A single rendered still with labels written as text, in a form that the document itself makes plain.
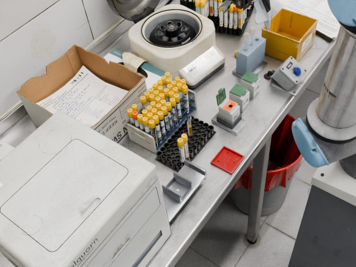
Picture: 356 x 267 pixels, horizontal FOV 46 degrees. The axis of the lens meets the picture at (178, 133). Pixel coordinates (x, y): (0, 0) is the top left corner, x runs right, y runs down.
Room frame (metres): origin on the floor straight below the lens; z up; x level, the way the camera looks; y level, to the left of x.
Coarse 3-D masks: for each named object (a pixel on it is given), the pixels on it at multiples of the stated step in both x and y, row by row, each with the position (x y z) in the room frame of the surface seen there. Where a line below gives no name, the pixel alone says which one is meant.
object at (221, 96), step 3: (219, 90) 0.82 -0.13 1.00; (222, 90) 0.82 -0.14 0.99; (219, 93) 0.81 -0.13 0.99; (222, 93) 0.82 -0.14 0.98; (225, 93) 0.83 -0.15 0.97; (216, 96) 0.81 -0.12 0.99; (219, 96) 0.81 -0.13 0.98; (222, 96) 0.82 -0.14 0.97; (225, 96) 0.83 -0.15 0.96; (219, 99) 0.81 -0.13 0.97; (222, 99) 0.82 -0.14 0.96; (219, 102) 0.81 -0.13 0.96
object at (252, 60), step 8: (248, 40) 1.04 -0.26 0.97; (256, 40) 1.04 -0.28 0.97; (264, 40) 1.03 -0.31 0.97; (240, 48) 1.01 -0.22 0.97; (248, 48) 1.00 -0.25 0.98; (256, 48) 1.00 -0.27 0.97; (264, 48) 1.03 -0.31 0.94; (240, 56) 0.99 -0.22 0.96; (248, 56) 0.97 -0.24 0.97; (256, 56) 1.00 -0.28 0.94; (240, 64) 0.98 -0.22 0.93; (248, 64) 0.97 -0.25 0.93; (256, 64) 1.00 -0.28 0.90; (264, 64) 1.02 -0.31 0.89; (232, 72) 1.01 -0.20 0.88; (240, 72) 0.98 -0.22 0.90; (256, 72) 0.99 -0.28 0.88
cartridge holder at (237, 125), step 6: (216, 114) 0.83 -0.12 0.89; (240, 114) 0.79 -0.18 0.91; (216, 120) 0.80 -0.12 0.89; (222, 120) 0.78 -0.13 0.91; (234, 120) 0.78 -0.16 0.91; (240, 120) 0.79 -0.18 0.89; (222, 126) 0.78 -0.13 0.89; (228, 126) 0.77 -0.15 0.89; (234, 126) 0.77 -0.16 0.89; (240, 126) 0.77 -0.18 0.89; (234, 132) 0.75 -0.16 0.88
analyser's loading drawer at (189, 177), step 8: (184, 160) 0.64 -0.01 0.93; (184, 168) 0.63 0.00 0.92; (192, 168) 0.63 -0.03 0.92; (200, 168) 0.61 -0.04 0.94; (176, 176) 0.59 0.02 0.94; (184, 176) 0.61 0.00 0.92; (192, 176) 0.60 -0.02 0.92; (200, 176) 0.60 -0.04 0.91; (168, 184) 0.58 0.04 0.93; (176, 184) 0.59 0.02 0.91; (184, 184) 0.58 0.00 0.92; (192, 184) 0.58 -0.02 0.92; (168, 192) 0.55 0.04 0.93; (176, 192) 0.56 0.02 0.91; (184, 192) 0.56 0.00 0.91; (192, 192) 0.56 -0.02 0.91; (168, 200) 0.54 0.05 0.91; (176, 200) 0.54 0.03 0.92; (184, 200) 0.54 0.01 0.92; (168, 208) 0.52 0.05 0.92; (176, 208) 0.52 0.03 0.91; (168, 216) 0.50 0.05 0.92
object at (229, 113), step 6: (222, 102) 0.81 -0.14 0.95; (228, 102) 0.81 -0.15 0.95; (234, 102) 0.81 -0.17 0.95; (222, 108) 0.79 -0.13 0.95; (228, 108) 0.79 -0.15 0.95; (234, 108) 0.79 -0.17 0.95; (222, 114) 0.79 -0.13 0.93; (228, 114) 0.78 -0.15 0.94; (234, 114) 0.78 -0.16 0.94; (228, 120) 0.78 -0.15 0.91
